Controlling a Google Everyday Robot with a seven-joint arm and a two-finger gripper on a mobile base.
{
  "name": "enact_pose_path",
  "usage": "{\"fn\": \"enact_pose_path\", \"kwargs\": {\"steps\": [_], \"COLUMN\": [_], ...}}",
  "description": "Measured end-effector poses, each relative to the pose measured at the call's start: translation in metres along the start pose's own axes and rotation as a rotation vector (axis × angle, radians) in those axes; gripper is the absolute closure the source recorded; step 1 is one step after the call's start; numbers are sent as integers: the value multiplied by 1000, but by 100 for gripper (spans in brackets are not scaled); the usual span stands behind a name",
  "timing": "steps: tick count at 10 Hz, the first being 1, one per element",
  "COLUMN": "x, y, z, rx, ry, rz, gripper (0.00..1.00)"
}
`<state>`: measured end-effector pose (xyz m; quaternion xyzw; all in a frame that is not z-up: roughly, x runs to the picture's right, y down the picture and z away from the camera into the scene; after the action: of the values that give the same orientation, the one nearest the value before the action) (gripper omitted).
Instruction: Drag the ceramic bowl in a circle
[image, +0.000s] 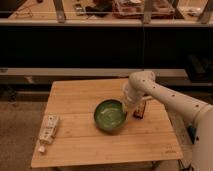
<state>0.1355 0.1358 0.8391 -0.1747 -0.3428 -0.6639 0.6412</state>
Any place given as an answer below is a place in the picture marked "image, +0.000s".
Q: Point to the wooden folding table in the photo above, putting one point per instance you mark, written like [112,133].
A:
[79,142]

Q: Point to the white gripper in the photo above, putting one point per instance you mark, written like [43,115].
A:
[126,109]

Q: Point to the small white plug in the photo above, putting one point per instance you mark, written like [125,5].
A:
[41,150]

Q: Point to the green ceramic bowl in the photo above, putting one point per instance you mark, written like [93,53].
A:
[109,115]

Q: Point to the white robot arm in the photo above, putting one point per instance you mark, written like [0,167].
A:
[198,112]

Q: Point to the dark rectangular snack package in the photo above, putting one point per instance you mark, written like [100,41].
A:
[139,111]

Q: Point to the dark blue box on floor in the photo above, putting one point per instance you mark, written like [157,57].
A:
[191,131]

